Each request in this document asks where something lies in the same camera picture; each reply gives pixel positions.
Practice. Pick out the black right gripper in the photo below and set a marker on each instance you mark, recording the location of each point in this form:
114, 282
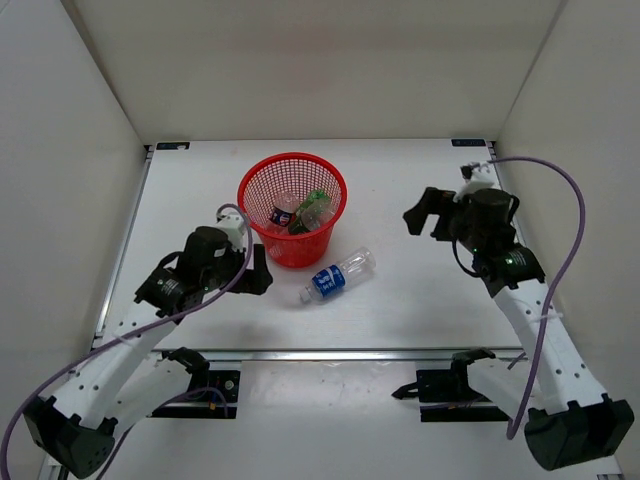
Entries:
436, 202

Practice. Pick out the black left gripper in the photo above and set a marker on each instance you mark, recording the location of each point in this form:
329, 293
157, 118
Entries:
256, 281

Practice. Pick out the green plastic soda bottle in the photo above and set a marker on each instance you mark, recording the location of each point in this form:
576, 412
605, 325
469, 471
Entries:
294, 227

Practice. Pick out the small clear bottle purple label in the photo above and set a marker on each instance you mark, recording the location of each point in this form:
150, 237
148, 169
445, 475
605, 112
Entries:
285, 205

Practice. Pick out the clear bottle dark green label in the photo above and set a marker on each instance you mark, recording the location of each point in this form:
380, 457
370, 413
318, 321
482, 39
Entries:
316, 215

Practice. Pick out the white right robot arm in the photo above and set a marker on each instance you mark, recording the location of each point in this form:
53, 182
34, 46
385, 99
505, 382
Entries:
566, 415

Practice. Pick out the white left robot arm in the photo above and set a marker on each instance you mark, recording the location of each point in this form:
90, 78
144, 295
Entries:
79, 423

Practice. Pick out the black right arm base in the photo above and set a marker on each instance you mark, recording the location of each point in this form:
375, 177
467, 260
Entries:
443, 397

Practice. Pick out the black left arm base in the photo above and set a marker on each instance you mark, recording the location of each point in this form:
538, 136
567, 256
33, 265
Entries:
213, 395

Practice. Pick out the red mesh plastic bin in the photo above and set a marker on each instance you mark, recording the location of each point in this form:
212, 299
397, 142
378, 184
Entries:
299, 174

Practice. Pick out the right blue table sticker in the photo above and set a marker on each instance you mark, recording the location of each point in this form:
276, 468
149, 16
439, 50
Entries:
465, 142

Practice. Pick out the blue table sticker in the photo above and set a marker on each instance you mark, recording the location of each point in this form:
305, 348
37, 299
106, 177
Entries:
172, 146
465, 142

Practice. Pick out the clear bottle blue label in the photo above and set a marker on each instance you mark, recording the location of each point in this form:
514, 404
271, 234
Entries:
356, 268

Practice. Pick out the left blue table sticker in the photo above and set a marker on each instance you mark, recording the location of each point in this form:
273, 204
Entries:
172, 146

